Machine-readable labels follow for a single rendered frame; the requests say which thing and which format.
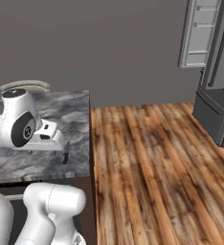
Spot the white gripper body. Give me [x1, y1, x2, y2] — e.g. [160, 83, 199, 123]
[23, 130, 67, 152]

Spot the grey fridge bottom drawer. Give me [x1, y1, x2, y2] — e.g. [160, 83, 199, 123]
[191, 87, 224, 148]

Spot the open grey fridge door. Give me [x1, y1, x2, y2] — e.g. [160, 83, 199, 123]
[177, 0, 224, 69]

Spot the dark fridge door handle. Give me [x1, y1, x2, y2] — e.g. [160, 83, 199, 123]
[207, 0, 224, 88]

